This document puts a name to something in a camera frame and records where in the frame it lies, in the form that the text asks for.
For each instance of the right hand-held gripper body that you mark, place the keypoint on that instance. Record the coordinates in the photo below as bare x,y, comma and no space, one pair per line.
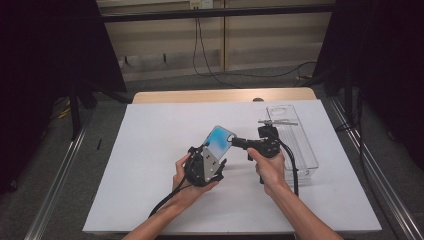
269,143

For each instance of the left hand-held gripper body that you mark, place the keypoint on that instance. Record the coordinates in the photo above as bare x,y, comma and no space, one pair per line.
203,170

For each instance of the phone with blue case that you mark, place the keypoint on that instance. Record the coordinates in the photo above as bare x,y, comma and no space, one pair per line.
218,138

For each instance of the clear plastic box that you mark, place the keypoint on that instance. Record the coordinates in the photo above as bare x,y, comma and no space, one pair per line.
301,146

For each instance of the person's right hand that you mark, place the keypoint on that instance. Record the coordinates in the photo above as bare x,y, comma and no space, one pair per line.
271,173

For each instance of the person's left hand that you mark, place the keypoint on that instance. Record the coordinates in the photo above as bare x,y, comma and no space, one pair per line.
185,195

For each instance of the dark round table grommet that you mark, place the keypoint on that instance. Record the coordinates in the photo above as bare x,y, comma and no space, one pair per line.
257,99

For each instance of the wooden table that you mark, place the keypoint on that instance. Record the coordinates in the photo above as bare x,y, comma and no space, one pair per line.
200,95

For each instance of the white table cover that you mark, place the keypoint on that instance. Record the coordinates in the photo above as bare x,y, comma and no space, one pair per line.
133,183

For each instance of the black stand pole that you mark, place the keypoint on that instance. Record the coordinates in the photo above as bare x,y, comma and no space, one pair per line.
75,113
349,100

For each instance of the small black floor object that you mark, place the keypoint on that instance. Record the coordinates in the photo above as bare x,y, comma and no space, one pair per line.
99,144

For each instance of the black horizontal bar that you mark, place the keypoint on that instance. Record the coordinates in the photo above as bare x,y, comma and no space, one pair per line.
200,14

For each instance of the black curtain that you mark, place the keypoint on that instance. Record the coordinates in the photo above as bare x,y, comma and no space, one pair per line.
393,66
40,66

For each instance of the aluminium floor rail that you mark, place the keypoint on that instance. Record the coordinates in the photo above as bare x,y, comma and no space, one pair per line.
376,166
55,191

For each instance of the white wall outlet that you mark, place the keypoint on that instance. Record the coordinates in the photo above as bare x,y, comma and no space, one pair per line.
200,4

